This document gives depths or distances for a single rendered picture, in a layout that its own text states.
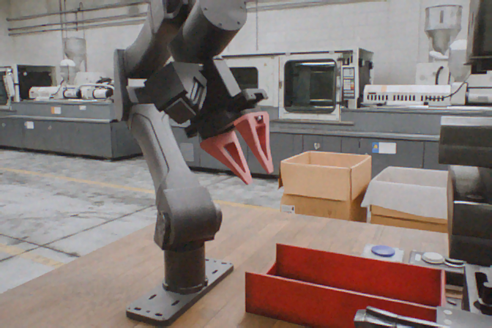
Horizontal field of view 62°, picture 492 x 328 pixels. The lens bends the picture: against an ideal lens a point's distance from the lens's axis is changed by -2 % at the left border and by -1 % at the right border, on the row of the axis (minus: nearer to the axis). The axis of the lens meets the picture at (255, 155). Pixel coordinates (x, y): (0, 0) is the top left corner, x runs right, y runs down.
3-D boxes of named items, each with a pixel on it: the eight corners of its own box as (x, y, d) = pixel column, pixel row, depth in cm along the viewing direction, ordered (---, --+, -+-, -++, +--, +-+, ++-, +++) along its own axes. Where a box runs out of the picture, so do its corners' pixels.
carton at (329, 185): (303, 220, 336) (304, 149, 326) (370, 230, 310) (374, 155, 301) (271, 244, 284) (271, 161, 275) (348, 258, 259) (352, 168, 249)
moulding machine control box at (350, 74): (340, 99, 468) (340, 65, 462) (345, 99, 488) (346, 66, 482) (356, 99, 460) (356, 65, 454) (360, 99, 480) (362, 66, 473)
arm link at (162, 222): (222, 206, 60) (206, 197, 65) (164, 214, 55) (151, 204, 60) (223, 247, 61) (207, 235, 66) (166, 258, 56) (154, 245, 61)
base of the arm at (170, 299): (235, 224, 69) (199, 218, 72) (162, 271, 51) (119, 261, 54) (236, 268, 70) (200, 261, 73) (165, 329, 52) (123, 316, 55)
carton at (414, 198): (381, 227, 317) (384, 163, 309) (466, 240, 289) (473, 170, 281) (357, 259, 257) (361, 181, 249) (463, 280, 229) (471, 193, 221)
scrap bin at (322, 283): (276, 276, 67) (277, 241, 66) (441, 308, 57) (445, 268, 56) (244, 312, 57) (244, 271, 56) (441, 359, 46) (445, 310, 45)
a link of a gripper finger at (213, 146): (271, 172, 48) (233, 101, 48) (224, 197, 51) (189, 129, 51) (290, 162, 54) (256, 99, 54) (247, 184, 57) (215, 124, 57)
